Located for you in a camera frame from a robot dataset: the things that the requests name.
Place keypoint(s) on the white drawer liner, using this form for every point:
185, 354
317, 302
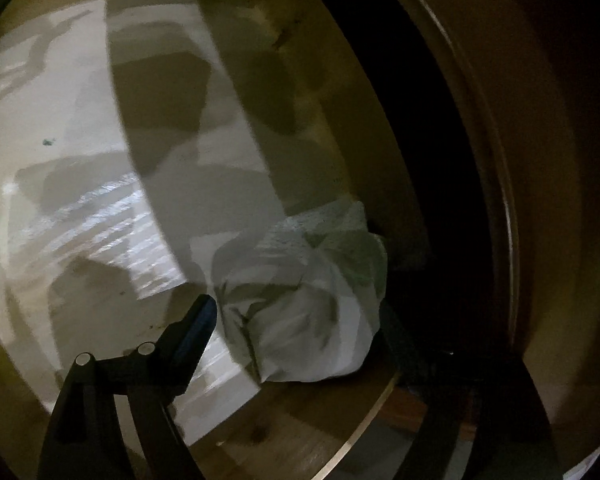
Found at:
55, 135

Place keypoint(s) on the dark wooden cabinet frame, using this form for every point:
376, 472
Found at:
545, 160

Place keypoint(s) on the white and pale green underwear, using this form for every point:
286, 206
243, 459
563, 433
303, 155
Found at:
300, 310

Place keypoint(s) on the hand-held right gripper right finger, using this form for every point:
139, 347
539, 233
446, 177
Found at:
400, 350

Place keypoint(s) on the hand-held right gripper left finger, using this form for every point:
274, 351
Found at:
195, 325

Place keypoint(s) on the wooden drawer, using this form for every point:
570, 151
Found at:
355, 135

